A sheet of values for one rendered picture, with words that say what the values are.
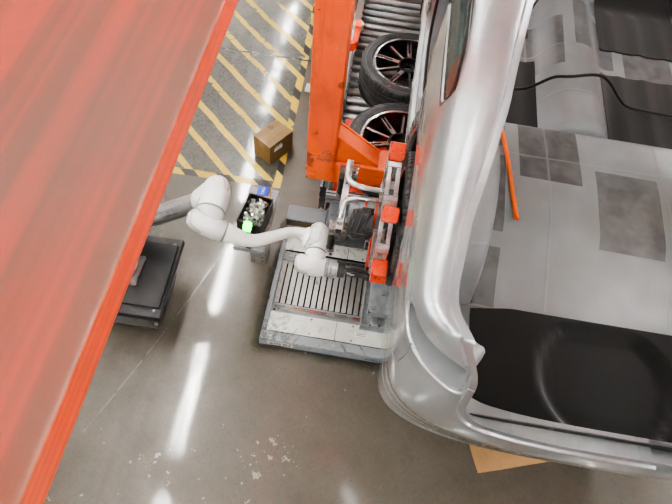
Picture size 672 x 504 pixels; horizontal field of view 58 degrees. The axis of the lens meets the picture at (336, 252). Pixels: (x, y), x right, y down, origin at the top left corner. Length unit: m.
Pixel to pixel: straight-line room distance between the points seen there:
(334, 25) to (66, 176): 2.51
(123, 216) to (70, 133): 0.06
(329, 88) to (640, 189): 1.56
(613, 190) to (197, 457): 2.44
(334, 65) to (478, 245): 1.06
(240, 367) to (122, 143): 3.19
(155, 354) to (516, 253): 2.01
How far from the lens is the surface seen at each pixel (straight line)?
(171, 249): 3.48
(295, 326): 3.48
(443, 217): 1.96
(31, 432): 0.24
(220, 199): 2.91
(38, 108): 0.33
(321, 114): 3.12
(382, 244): 2.71
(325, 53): 2.87
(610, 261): 2.99
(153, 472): 3.36
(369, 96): 4.24
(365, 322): 3.44
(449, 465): 3.41
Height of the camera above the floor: 3.21
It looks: 57 degrees down
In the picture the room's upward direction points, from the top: 8 degrees clockwise
